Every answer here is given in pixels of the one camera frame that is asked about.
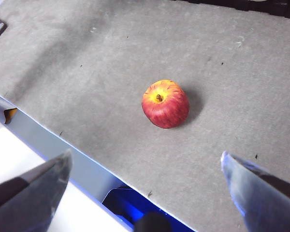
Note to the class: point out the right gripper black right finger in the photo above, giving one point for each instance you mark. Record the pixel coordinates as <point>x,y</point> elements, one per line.
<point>263,198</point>

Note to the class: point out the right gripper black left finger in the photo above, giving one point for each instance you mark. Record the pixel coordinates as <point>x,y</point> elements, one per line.
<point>36,195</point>

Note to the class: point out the red apple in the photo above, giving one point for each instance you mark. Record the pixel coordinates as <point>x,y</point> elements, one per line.
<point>166,108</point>

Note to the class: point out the black plate rack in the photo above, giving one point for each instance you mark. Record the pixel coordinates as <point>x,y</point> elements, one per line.
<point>268,8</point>

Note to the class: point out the beige plate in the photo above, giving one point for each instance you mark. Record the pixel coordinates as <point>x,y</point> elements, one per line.
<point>257,0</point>

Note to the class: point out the white base platform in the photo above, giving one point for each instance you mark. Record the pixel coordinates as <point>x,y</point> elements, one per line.
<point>12,154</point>

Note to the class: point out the brown torn scrap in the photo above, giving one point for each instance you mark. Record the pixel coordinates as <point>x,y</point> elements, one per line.
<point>11,115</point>

